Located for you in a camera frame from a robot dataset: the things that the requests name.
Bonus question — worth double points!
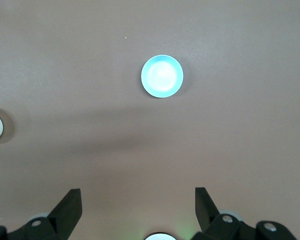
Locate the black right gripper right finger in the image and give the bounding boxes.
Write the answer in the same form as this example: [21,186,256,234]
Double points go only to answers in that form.
[191,186,298,240]

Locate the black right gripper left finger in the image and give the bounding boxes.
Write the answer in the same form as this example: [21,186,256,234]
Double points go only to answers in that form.
[0,188,83,240]

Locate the light blue bowl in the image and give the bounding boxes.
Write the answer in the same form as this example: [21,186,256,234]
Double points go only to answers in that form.
[140,54,184,99]

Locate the brown table cover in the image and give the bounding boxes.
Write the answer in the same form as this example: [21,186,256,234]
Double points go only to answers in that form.
[0,0,300,240]

